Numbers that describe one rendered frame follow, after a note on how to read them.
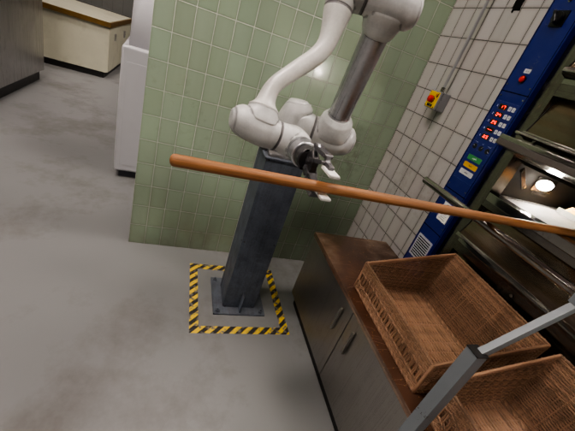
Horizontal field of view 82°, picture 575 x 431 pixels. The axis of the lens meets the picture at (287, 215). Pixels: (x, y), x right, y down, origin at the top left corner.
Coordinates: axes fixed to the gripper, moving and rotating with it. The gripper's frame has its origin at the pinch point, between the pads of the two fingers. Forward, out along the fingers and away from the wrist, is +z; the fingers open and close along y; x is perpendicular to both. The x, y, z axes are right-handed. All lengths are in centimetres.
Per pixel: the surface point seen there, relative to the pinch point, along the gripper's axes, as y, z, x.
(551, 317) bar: 11, 35, -57
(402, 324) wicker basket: 48, 4, -50
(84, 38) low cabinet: 66, -585, 191
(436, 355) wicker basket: 61, 9, -73
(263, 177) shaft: 0.8, 1.5, 17.8
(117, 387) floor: 120, -21, 47
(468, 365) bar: 28, 35, -40
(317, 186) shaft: 0.6, 1.4, 3.2
